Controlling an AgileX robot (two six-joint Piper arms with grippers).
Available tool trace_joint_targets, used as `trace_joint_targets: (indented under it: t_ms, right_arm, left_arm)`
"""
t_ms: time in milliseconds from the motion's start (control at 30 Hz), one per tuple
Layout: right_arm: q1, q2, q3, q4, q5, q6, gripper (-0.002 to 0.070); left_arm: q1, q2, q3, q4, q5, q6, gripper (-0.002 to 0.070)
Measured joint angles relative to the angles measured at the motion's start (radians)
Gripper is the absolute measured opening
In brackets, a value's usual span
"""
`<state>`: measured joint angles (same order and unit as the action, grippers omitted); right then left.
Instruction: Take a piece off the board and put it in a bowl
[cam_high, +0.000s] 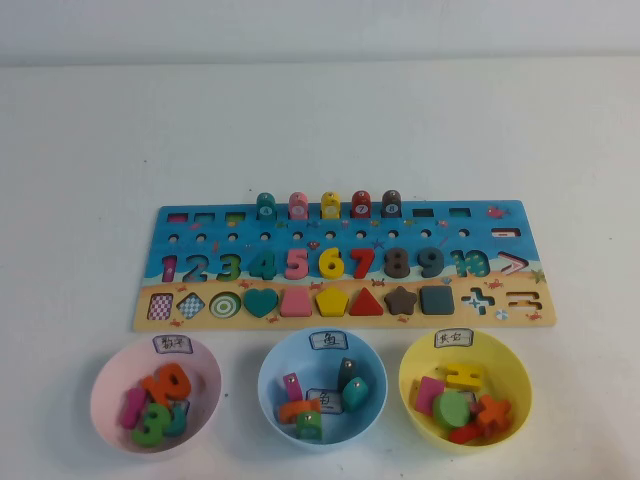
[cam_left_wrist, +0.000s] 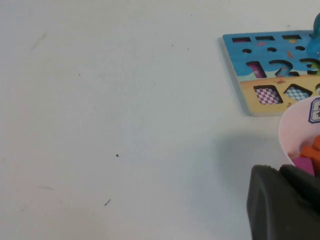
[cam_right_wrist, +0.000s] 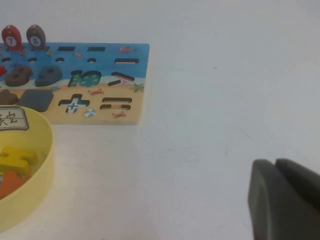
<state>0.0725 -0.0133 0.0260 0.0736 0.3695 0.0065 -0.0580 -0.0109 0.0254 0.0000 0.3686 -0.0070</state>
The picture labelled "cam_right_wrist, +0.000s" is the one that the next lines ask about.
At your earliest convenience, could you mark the colourful wooden puzzle board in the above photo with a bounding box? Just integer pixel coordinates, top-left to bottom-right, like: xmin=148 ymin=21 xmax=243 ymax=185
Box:
xmin=0 ymin=42 xmax=151 ymax=126

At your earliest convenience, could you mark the paper label on yellow bowl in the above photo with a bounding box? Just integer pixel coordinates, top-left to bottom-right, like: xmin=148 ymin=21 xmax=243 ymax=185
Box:
xmin=0 ymin=106 xmax=30 ymax=132

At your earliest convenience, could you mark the grey square wooden piece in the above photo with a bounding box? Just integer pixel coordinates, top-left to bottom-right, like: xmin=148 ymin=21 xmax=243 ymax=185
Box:
xmin=16 ymin=89 xmax=55 ymax=113

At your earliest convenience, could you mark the yellow plastic bowl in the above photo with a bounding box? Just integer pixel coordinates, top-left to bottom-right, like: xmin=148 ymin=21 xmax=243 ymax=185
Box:
xmin=0 ymin=104 xmax=55 ymax=232

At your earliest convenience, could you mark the orange plus sign piece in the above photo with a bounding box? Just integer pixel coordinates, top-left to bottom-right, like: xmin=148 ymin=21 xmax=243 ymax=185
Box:
xmin=0 ymin=170 xmax=33 ymax=200

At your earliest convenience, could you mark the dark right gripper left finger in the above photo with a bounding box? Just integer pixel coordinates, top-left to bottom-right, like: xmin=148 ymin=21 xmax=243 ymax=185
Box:
xmin=247 ymin=159 xmax=320 ymax=240

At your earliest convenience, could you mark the yellow equals sign piece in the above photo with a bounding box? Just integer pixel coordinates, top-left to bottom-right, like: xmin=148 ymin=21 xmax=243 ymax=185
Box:
xmin=0 ymin=146 xmax=38 ymax=176

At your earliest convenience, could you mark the grey number nine piece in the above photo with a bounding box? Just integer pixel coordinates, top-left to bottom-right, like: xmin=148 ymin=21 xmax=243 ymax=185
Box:
xmin=34 ymin=65 xmax=63 ymax=88

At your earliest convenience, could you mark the brown fish piece numbered eight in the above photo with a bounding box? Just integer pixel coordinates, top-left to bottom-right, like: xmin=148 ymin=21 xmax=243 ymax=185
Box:
xmin=26 ymin=24 xmax=48 ymax=52

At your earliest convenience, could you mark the red fish piece numbered seven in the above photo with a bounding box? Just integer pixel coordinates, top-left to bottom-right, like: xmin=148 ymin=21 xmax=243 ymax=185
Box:
xmin=1 ymin=24 xmax=23 ymax=52

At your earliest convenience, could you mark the brown number eight piece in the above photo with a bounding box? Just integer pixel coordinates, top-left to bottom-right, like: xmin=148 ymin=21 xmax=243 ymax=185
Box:
xmin=4 ymin=66 xmax=34 ymax=87

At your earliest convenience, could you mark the brown star piece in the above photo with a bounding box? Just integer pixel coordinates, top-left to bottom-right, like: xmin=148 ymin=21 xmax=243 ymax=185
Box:
xmin=0 ymin=89 xmax=20 ymax=106

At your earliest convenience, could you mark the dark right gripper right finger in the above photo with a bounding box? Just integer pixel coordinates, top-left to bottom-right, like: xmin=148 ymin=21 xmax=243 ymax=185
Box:
xmin=274 ymin=158 xmax=320 ymax=212

